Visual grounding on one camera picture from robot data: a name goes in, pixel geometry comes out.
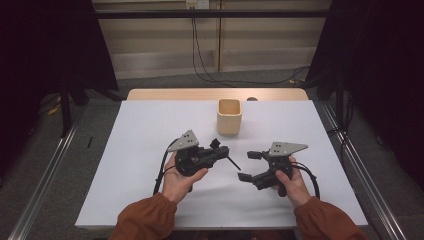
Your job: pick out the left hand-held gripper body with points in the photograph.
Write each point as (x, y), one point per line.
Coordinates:
(191, 160)

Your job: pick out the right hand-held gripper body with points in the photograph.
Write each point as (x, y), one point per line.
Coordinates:
(280, 161)

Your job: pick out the thin black comb brush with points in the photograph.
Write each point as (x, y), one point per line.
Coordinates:
(234, 164)

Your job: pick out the cream square cup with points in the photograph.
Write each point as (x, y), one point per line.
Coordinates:
(229, 125)

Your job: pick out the person's left hand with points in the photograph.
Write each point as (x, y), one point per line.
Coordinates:
(178, 186)

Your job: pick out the person's right hand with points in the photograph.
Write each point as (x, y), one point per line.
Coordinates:
(298, 190)

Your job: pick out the white table mat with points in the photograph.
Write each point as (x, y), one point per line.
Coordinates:
(140, 133)

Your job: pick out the small black floor item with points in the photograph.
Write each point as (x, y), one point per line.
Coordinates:
(89, 142)

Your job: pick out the black metal stand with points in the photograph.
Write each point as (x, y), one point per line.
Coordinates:
(65, 110)

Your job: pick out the black curtain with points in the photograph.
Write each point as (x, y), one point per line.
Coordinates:
(383, 66)
(43, 43)

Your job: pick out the black horizontal bar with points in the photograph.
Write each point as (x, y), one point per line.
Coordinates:
(150, 14)

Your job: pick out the metal floor rail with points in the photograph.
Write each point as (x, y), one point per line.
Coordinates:
(366, 180)
(46, 180)

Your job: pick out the beige vertical wall trim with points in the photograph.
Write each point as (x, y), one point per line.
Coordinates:
(219, 40)

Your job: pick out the white wall outlet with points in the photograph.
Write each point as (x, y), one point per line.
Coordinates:
(198, 4)

